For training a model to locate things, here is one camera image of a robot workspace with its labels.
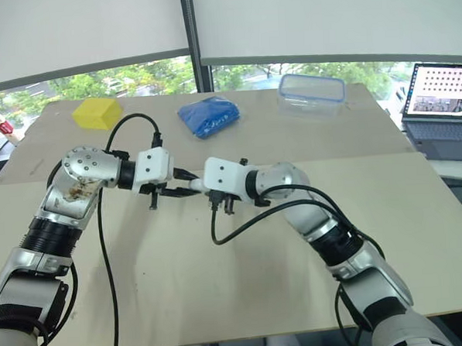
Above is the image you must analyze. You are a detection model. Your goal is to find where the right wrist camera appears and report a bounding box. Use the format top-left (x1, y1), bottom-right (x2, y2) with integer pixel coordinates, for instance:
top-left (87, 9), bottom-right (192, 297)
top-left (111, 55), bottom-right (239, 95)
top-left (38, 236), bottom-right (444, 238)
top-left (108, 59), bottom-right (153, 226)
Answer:
top-left (200, 154), bottom-right (252, 204)

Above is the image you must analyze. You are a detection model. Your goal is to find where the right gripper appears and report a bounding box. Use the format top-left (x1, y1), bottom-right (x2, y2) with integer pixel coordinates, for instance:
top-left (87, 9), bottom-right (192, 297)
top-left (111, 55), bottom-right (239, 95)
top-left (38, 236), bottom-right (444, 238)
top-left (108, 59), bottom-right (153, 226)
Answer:
top-left (207, 187), bottom-right (236, 217)

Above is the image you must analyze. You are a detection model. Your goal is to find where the yellow box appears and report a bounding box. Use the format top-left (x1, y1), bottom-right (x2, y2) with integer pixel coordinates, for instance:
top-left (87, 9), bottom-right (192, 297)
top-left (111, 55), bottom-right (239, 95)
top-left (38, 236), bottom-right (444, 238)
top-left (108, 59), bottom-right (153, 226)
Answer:
top-left (70, 96), bottom-right (124, 132)

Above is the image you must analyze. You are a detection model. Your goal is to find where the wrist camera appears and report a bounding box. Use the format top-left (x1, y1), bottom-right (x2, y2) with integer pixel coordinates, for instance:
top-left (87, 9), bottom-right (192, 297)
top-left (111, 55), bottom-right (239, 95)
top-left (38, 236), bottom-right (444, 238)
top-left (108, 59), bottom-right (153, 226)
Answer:
top-left (128, 146), bottom-right (178, 196)
top-left (200, 154), bottom-right (252, 204)

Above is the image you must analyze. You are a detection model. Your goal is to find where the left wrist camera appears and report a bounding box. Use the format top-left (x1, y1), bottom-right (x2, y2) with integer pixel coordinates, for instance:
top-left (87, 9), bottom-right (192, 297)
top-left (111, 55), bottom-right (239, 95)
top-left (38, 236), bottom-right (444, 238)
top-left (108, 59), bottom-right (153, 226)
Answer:
top-left (128, 146), bottom-right (178, 196)

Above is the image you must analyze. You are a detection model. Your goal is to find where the clear container with blue lid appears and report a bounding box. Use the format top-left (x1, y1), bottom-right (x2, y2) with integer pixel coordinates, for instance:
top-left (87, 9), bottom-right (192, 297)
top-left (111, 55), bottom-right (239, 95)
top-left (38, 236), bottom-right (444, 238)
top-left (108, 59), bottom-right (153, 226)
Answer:
top-left (275, 70), bottom-right (347, 122)

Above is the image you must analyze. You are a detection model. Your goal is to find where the drink bottle with red label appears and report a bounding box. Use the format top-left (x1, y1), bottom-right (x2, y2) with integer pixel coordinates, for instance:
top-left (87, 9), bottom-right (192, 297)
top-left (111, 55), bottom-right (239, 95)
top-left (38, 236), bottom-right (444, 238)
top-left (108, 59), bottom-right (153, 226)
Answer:
top-left (0, 106), bottom-right (23, 146)

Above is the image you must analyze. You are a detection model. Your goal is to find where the laptop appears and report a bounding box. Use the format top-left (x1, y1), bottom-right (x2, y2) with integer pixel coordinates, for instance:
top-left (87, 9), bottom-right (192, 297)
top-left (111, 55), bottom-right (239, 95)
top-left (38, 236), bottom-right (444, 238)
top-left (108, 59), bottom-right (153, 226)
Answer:
top-left (397, 60), bottom-right (462, 162)

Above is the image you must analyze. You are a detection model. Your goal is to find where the blue soft pack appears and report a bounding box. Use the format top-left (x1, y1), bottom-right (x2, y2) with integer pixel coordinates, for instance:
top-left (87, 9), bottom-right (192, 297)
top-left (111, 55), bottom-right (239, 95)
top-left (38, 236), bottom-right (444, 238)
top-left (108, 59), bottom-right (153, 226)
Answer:
top-left (176, 94), bottom-right (244, 142)

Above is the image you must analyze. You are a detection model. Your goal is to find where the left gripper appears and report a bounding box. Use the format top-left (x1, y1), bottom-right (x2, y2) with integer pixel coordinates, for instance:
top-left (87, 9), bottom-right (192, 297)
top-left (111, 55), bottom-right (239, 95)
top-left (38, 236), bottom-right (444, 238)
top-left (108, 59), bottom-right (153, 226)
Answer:
top-left (139, 166), bottom-right (201, 212)

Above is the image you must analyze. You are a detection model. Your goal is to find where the black cable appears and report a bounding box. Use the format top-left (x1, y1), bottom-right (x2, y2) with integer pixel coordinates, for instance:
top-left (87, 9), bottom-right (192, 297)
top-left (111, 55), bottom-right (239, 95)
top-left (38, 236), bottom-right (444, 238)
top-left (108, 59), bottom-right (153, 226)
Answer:
top-left (91, 111), bottom-right (175, 346)
top-left (208, 179), bottom-right (392, 346)

